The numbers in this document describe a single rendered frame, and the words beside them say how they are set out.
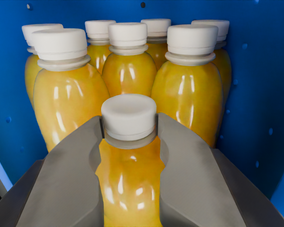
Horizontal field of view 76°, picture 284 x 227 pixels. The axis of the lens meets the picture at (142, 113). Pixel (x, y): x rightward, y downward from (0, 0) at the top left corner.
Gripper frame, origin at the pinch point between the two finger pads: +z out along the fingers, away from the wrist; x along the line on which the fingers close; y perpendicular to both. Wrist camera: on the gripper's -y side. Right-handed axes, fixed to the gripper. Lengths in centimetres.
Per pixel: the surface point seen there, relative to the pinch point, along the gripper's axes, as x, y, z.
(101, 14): -3.5, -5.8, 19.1
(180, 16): 7.5, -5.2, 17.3
